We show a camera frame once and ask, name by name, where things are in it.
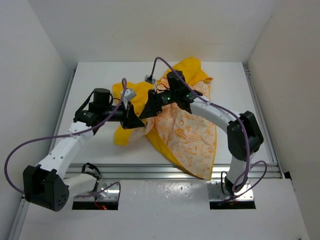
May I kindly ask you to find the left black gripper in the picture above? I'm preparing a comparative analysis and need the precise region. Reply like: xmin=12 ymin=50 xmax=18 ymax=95
xmin=101 ymin=99 xmax=145 ymax=129

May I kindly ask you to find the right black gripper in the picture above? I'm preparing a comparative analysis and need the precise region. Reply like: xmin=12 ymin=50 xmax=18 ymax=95
xmin=139 ymin=89 xmax=177 ymax=120

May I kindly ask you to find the yellow jacket with patterned lining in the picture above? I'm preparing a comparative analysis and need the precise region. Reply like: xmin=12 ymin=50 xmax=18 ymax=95
xmin=113 ymin=57 xmax=218 ymax=181

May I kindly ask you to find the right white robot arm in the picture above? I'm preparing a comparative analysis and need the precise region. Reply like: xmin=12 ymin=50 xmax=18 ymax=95
xmin=139 ymin=70 xmax=264 ymax=196

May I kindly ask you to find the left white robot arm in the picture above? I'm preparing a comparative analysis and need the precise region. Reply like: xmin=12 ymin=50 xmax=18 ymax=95
xmin=22 ymin=88 xmax=144 ymax=212

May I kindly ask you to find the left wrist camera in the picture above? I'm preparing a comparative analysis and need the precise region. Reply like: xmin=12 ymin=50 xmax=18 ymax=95
xmin=121 ymin=88 xmax=137 ymax=101

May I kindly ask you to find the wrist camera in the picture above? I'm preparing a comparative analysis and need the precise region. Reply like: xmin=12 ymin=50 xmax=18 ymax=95
xmin=121 ymin=88 xmax=137 ymax=101
xmin=144 ymin=75 xmax=156 ymax=85

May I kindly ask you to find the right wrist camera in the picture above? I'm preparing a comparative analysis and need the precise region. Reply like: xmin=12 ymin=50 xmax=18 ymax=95
xmin=144 ymin=75 xmax=156 ymax=85

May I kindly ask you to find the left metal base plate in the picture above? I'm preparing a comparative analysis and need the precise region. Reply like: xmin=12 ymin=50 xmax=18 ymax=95
xmin=75 ymin=180 xmax=122 ymax=201

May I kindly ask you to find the metal base plate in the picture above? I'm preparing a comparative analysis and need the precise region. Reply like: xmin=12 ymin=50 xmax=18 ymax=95
xmin=207 ymin=180 xmax=254 ymax=202
xmin=75 ymin=180 xmax=122 ymax=201

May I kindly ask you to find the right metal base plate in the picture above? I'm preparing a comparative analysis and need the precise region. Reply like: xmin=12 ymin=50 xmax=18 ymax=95
xmin=207 ymin=180 xmax=254 ymax=202

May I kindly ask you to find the aluminium rail right side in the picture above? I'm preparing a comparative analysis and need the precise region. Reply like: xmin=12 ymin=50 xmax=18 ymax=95
xmin=243 ymin=66 xmax=285 ymax=179

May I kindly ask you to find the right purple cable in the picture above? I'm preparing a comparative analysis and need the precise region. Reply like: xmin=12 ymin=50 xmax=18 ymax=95
xmin=149 ymin=56 xmax=268 ymax=202

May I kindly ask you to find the aluminium rail left side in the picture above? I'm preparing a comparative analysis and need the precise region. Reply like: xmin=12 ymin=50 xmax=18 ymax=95
xmin=9 ymin=68 xmax=77 ymax=238

